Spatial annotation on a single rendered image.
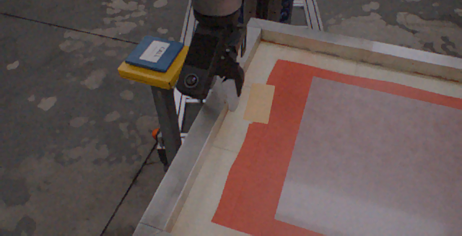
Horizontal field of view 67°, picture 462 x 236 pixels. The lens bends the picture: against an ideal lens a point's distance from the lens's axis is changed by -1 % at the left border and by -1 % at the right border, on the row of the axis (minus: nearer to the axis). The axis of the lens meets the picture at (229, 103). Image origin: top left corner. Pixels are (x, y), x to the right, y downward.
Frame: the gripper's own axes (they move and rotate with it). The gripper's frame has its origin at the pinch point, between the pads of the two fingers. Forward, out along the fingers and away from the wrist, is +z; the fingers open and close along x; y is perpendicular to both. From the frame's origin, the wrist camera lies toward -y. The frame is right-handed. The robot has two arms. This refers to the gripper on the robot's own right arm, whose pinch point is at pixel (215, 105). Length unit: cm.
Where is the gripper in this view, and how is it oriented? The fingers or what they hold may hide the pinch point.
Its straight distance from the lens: 66.3
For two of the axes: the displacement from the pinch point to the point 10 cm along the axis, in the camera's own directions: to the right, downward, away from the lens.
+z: 0.0, 6.8, 7.3
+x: -9.4, -2.4, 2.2
